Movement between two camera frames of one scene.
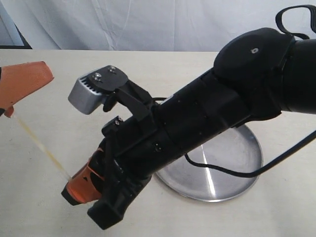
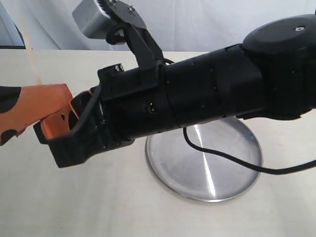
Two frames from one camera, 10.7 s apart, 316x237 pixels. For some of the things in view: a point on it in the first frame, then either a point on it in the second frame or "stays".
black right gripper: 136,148 to 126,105
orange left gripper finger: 17,81 to 35,102
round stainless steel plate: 237,149 stays
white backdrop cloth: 162,25 stays
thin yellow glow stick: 47,152 to 38,79
